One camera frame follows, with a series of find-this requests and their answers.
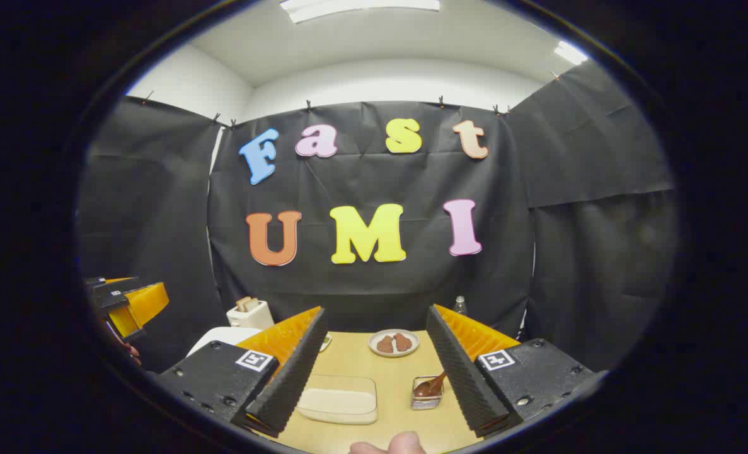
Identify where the white round plate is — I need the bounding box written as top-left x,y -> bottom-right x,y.
369,329 -> 420,358

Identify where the white toaster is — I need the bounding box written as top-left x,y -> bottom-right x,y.
227,300 -> 275,330

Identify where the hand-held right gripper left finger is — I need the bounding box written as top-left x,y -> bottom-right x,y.
156,306 -> 329,439

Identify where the clear rice container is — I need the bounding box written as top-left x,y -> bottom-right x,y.
296,375 -> 379,425

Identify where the white rice cooker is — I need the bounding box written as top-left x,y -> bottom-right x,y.
188,326 -> 264,358

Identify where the black backdrop cloth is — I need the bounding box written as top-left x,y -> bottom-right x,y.
78,60 -> 680,379

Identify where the brown wooden spoon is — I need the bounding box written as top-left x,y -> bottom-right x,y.
413,371 -> 448,398

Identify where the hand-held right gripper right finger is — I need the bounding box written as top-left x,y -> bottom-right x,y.
425,304 -> 595,439

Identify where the metal wire chopstick holder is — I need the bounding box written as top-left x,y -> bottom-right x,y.
411,376 -> 445,411

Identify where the small ceiling light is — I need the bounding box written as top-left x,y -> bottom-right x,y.
553,41 -> 589,66

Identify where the long ceiling light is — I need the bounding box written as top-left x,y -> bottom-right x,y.
279,0 -> 441,25

